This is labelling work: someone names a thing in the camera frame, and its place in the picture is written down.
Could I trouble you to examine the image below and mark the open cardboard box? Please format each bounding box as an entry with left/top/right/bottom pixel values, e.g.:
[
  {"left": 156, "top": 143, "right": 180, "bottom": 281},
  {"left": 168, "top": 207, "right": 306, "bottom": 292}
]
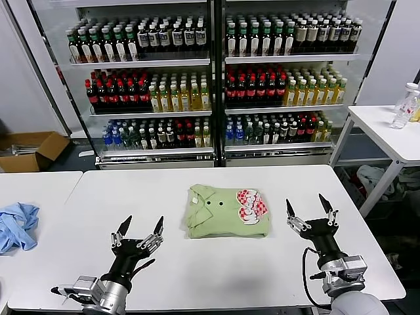
[{"left": 0, "top": 131, "right": 72, "bottom": 173}]

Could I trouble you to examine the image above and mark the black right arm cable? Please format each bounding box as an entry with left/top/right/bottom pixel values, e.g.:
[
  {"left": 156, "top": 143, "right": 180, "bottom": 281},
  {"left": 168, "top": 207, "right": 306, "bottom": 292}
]
[{"left": 301, "top": 247, "right": 329, "bottom": 311}]

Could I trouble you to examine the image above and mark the dark tea bottle green cap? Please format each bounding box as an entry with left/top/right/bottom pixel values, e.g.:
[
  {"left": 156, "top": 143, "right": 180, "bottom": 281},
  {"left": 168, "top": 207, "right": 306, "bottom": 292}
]
[
  {"left": 272, "top": 22, "right": 285, "bottom": 56},
  {"left": 283, "top": 22, "right": 295, "bottom": 56},
  {"left": 249, "top": 22, "right": 261, "bottom": 57},
  {"left": 237, "top": 22, "right": 249, "bottom": 57},
  {"left": 261, "top": 22, "right": 273, "bottom": 56},
  {"left": 125, "top": 26, "right": 138, "bottom": 62},
  {"left": 102, "top": 27, "right": 115, "bottom": 62},
  {"left": 114, "top": 26, "right": 127, "bottom": 62},
  {"left": 66, "top": 28, "right": 79, "bottom": 63},
  {"left": 79, "top": 28, "right": 92, "bottom": 63},
  {"left": 225, "top": 22, "right": 238, "bottom": 57},
  {"left": 91, "top": 28, "right": 104, "bottom": 62}
]

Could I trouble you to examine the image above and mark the light green polo shirt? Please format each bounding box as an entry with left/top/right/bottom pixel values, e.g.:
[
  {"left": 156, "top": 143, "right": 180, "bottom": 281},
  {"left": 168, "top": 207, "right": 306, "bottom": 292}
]
[{"left": 181, "top": 183, "right": 272, "bottom": 240}]

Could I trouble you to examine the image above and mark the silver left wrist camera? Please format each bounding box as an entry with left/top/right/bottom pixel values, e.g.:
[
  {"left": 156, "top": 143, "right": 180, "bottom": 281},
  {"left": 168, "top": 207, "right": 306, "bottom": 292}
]
[{"left": 72, "top": 276, "right": 103, "bottom": 306}]

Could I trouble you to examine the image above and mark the dark drink bottle beige label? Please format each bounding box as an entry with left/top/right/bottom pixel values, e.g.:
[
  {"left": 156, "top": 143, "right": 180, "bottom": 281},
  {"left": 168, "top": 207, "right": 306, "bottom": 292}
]
[
  {"left": 295, "top": 20, "right": 307, "bottom": 53},
  {"left": 306, "top": 20, "right": 318, "bottom": 53}
]

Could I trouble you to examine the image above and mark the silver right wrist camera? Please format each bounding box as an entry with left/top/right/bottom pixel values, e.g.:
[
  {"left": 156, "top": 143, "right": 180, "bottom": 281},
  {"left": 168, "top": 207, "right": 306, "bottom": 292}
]
[{"left": 339, "top": 255, "right": 367, "bottom": 291}]

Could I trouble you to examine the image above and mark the dark drink bottle blue label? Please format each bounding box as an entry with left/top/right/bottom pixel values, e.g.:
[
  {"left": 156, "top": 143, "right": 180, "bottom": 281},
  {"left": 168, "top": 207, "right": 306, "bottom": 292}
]
[
  {"left": 194, "top": 22, "right": 206, "bottom": 51},
  {"left": 318, "top": 20, "right": 329, "bottom": 53},
  {"left": 182, "top": 22, "right": 195, "bottom": 51},
  {"left": 136, "top": 24, "right": 149, "bottom": 53},
  {"left": 340, "top": 20, "right": 352, "bottom": 53},
  {"left": 329, "top": 20, "right": 341, "bottom": 53},
  {"left": 171, "top": 23, "right": 183, "bottom": 51},
  {"left": 148, "top": 24, "right": 159, "bottom": 52},
  {"left": 350, "top": 20, "right": 362, "bottom": 52},
  {"left": 158, "top": 24, "right": 171, "bottom": 52}
]

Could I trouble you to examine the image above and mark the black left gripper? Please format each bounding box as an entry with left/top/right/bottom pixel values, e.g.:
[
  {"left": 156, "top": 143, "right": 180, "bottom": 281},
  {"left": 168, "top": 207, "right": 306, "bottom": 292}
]
[{"left": 106, "top": 215, "right": 165, "bottom": 289}]

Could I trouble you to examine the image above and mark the pale cloth pile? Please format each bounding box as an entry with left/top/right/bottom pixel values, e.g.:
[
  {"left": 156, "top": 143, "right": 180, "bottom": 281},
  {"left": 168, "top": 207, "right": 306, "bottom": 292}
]
[{"left": 395, "top": 169, "right": 420, "bottom": 200}]

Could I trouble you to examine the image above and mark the white cloth pile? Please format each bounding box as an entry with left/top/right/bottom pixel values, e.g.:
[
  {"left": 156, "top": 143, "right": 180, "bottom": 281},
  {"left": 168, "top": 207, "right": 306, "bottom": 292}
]
[{"left": 356, "top": 163, "right": 396, "bottom": 198}]

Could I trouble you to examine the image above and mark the crumpled light blue shirt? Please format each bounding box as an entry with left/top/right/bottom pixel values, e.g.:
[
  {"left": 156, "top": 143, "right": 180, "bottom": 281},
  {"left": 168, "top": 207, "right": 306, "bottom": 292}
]
[{"left": 0, "top": 201, "right": 41, "bottom": 255}]

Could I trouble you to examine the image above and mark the white side table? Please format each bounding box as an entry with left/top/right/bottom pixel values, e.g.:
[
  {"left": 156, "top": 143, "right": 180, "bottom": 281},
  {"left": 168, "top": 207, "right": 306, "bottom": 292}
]
[{"left": 329, "top": 104, "right": 420, "bottom": 219}]

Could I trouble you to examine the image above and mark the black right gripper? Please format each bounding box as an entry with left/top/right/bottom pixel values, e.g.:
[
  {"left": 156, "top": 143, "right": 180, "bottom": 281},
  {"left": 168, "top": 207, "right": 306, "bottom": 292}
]
[{"left": 285, "top": 193, "right": 345, "bottom": 263}]

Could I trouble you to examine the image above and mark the black left camera cable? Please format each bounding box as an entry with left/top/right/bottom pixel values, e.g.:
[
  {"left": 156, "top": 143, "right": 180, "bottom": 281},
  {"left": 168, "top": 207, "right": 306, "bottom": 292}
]
[{"left": 51, "top": 286, "right": 86, "bottom": 305}]

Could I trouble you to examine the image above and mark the beverage display shelf unit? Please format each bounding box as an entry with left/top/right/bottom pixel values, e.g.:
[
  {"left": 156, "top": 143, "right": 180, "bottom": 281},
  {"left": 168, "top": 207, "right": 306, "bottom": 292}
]
[
  {"left": 6, "top": 0, "right": 217, "bottom": 170},
  {"left": 215, "top": 0, "right": 398, "bottom": 168}
]

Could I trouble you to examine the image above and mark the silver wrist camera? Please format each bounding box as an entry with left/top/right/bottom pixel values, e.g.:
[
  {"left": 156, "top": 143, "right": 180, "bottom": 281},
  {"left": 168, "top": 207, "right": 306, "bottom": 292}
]
[
  {"left": 339, "top": 255, "right": 367, "bottom": 291},
  {"left": 72, "top": 276, "right": 103, "bottom": 306}
]

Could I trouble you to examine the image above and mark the silver metal bars bundle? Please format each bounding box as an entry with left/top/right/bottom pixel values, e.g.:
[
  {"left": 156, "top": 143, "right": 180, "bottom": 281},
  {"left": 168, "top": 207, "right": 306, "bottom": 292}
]
[{"left": 11, "top": 143, "right": 42, "bottom": 156}]

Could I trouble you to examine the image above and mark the clear plastic bottle white cap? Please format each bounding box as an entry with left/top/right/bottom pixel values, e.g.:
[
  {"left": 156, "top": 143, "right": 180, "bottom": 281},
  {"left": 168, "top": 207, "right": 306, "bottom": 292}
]
[
  {"left": 394, "top": 82, "right": 420, "bottom": 114},
  {"left": 391, "top": 91, "right": 420, "bottom": 129}
]

